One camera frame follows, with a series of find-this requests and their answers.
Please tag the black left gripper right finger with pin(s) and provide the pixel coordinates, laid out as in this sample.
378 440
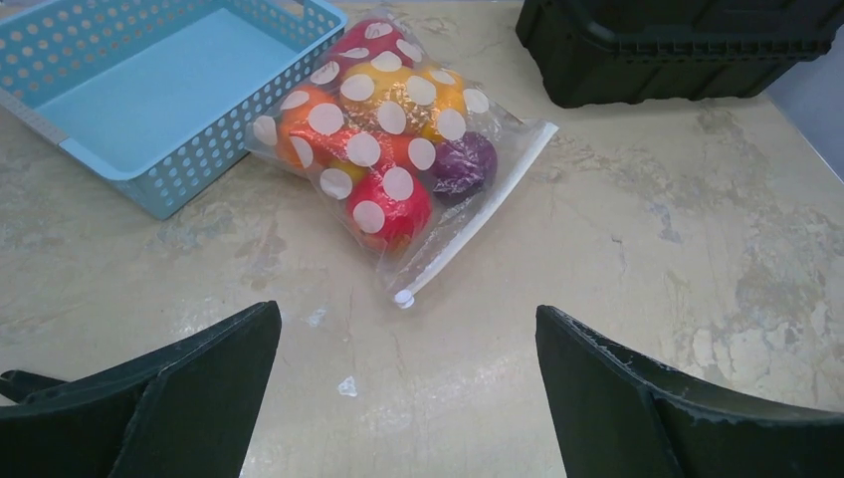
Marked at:
618 413

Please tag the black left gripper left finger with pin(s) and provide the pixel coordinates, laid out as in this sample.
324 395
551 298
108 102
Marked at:
185 410

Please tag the purple fake cabbage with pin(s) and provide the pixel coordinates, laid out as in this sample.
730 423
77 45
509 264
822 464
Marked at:
463 167

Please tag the polka dot zip top bag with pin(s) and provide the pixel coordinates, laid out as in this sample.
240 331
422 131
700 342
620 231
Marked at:
336 153

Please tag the red fake apple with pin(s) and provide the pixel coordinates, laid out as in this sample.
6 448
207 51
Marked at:
382 223

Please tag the orange fake fruit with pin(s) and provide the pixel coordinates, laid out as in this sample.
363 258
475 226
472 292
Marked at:
294 109

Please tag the red fake tomato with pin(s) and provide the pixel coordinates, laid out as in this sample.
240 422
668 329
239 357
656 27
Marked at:
369 38

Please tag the light blue perforated basket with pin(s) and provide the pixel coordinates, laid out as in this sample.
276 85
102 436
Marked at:
155 97

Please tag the black plastic toolbox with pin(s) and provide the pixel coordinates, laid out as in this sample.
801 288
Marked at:
604 52

